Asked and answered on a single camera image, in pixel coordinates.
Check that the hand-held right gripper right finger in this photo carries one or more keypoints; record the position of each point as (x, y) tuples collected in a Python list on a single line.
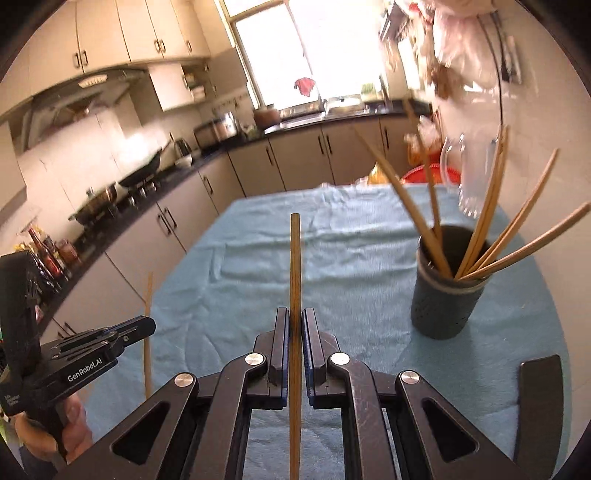
[(310, 341)]

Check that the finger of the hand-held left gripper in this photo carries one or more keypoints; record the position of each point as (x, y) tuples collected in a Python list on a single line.
[(136, 330)]

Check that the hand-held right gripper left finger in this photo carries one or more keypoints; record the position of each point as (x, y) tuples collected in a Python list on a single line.
[(278, 341)]

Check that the wooden chopstick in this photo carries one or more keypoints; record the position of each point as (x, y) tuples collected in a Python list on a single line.
[(428, 184), (409, 203), (147, 300), (401, 203), (531, 243), (521, 212), (295, 258), (479, 210)]

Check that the dark grey utensil holder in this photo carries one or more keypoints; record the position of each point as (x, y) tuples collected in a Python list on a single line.
[(443, 304)]

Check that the bunch of wooden chopsticks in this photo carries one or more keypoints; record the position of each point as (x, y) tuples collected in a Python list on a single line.
[(486, 207)]

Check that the person's left hand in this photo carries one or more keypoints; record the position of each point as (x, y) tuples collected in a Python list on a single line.
[(78, 424)]

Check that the beige kitchen base cabinets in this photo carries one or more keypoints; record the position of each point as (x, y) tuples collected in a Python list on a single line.
[(138, 258)]

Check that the blue woven table cloth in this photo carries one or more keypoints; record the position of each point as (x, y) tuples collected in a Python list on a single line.
[(351, 258)]

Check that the red seasoning jar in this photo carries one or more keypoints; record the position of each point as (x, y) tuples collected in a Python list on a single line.
[(68, 251)]

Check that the red label sauce bottle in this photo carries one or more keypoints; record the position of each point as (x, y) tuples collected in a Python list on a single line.
[(42, 256)]

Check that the steel wok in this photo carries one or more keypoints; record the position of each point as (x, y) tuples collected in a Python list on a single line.
[(94, 203)]

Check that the gas stove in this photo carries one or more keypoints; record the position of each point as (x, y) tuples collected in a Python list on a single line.
[(134, 196)]

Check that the black frying pan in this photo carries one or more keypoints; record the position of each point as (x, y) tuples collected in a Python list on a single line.
[(138, 175)]

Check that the yellow packet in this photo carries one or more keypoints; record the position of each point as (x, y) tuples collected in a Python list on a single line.
[(378, 175)]

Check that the black kitchen countertop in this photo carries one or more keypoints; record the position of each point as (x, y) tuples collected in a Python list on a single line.
[(212, 157)]

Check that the red plastic basin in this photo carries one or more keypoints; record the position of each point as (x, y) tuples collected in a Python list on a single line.
[(415, 175)]

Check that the steel rice cooker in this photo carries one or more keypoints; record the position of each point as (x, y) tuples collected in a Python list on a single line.
[(217, 129)]

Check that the brown pot with lid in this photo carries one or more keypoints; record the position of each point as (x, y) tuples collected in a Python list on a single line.
[(267, 117)]

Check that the clear glass mug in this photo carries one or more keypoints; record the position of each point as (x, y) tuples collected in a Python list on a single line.
[(475, 184)]

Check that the steel range hood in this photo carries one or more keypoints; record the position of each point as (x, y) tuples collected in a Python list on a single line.
[(69, 106)]

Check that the black curved object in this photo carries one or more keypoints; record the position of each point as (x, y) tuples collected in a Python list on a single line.
[(540, 397)]

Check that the steel sink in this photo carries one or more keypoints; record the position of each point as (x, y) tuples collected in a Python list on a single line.
[(339, 104)]

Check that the red cloth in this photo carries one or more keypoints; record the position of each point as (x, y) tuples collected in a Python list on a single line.
[(304, 85)]

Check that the kitchen window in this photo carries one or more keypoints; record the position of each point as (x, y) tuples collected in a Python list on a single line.
[(277, 55)]

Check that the beige upper cabinets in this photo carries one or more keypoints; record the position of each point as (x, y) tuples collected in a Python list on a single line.
[(138, 27)]

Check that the hanging plastic bags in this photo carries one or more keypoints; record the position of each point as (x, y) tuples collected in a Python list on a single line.
[(457, 41)]

